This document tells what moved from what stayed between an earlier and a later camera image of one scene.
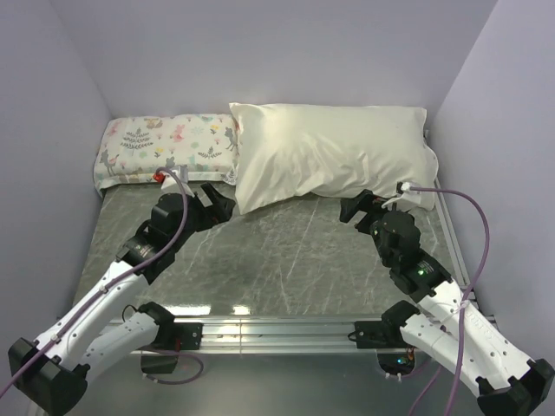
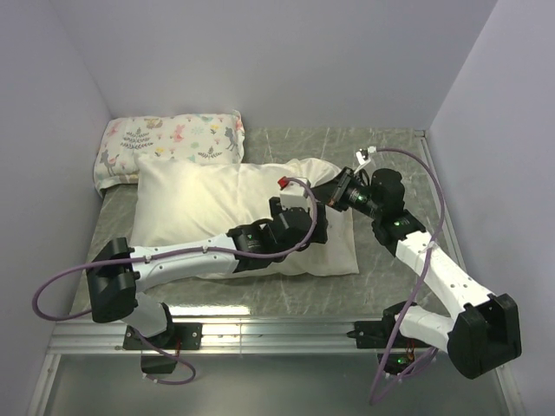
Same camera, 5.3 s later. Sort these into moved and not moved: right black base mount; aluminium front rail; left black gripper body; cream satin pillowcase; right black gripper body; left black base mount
Moved: left black gripper body; cream satin pillowcase; right black gripper body
Not moved: right black base mount; left black base mount; aluminium front rail
